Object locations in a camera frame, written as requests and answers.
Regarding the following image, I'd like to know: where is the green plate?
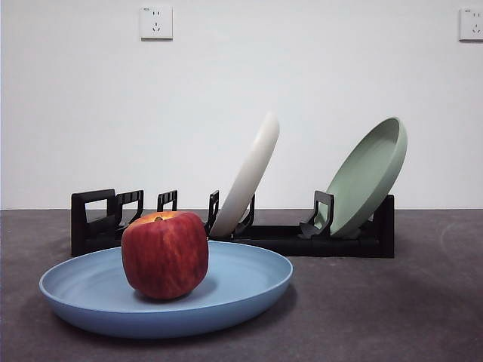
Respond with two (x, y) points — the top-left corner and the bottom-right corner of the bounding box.
(325, 115), (408, 238)

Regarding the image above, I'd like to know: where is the blue plate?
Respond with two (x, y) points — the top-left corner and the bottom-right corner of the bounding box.
(38, 240), (294, 339)

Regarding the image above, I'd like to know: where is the white plate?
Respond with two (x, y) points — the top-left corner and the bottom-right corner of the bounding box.
(208, 111), (281, 237)

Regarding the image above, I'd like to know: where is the white wall socket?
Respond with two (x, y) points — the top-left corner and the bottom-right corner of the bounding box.
(140, 5), (174, 41)
(458, 7), (483, 42)

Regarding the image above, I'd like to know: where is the red apple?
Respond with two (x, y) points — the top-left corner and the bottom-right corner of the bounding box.
(120, 210), (210, 301)

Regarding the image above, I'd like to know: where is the black plate rack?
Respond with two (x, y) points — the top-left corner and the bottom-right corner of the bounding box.
(70, 188), (395, 259)

